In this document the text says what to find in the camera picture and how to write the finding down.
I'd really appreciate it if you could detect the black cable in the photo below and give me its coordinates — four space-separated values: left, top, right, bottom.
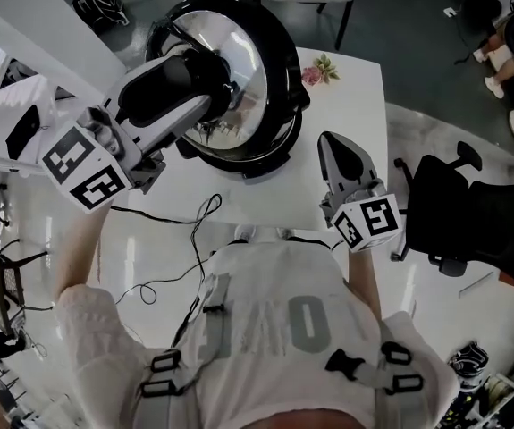
104 193 223 348

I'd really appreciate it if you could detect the person's right forearm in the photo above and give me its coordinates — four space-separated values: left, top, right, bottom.
347 242 383 322

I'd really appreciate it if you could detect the pink flower decoration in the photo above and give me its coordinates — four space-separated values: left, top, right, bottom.
300 53 341 87

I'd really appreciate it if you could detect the person's left forearm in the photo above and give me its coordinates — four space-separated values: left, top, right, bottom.
53 202 114 306

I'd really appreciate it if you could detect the black pressure cooker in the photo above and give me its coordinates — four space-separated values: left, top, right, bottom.
173 78 312 181

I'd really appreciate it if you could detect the black helmet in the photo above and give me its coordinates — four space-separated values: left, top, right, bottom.
72 0 131 35

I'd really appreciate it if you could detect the black office chair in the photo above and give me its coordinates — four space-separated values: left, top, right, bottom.
390 140 514 285

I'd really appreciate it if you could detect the black wire stand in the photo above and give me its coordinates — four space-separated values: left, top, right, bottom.
0 238 50 340

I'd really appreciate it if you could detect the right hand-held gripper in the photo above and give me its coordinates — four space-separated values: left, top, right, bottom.
317 131 403 253

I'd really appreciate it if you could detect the person's left hand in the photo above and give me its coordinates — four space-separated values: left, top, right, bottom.
79 106 127 159

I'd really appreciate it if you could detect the person's white shirt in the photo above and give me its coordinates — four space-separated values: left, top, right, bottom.
55 238 462 429

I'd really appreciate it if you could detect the white side desk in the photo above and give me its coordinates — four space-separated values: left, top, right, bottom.
0 0 129 106

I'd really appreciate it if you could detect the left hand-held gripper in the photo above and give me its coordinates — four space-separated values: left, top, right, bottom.
39 51 242 215

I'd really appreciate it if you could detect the grey chest harness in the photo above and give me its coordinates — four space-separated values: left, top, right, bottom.
138 273 427 429

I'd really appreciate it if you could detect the patterned helmet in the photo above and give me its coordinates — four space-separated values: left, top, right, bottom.
447 341 491 391

